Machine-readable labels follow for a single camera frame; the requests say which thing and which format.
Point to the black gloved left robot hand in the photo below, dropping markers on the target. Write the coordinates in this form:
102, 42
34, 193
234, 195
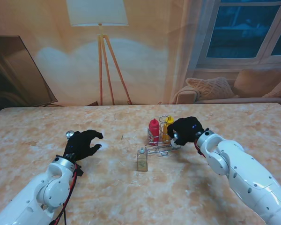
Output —
80, 145

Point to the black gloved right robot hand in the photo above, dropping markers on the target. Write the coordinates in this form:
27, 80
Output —
187, 130

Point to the glass salt shaker metal lid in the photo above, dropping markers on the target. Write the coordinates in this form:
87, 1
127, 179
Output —
175, 141

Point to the yellow squeeze bottle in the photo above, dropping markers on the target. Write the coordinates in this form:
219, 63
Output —
165, 133

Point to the red squeeze bottle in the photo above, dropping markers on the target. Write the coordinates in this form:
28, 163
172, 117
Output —
153, 129

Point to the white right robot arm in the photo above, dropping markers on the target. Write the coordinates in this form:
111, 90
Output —
238, 171

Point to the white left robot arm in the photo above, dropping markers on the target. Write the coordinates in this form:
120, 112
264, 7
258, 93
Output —
50, 187

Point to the blue shaker with metal lid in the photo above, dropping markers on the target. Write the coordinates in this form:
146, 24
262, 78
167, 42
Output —
69, 134

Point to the square clear glass oil bottle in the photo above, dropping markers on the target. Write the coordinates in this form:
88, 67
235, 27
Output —
142, 161

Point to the printed tripod floor lamp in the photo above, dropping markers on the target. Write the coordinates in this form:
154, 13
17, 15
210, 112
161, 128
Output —
98, 11

